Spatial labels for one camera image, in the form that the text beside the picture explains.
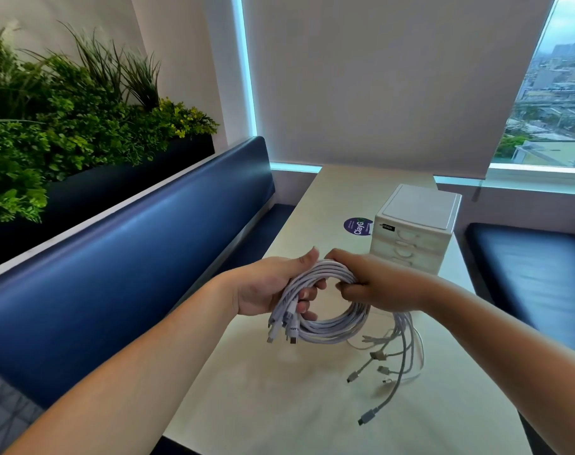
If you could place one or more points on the person's right hand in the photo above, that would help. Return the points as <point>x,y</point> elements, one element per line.
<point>387,284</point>

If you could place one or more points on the person's left hand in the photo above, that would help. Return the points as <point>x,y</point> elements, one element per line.
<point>263,284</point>

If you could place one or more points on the white mini drawer cabinet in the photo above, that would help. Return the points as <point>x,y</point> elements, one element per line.
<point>420,206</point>

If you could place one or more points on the person's left forearm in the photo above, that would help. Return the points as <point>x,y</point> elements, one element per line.
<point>121,379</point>

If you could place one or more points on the person's right forearm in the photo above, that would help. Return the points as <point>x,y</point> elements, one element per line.
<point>519,355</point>

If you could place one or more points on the black planter box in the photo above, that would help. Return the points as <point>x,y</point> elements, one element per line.
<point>117,184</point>

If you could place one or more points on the round purple sticker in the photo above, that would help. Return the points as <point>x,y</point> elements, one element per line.
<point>357,226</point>

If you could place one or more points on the white table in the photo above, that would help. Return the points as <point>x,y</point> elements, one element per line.
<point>278,388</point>

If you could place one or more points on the blue padded bench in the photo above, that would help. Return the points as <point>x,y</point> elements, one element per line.
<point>126,265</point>
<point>538,270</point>

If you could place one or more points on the white roller blind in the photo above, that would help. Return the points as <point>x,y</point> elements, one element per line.
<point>391,75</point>

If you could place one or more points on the glass window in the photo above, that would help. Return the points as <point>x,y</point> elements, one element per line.
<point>548,123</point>

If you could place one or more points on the green leafy plants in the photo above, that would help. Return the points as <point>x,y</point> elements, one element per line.
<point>55,142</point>

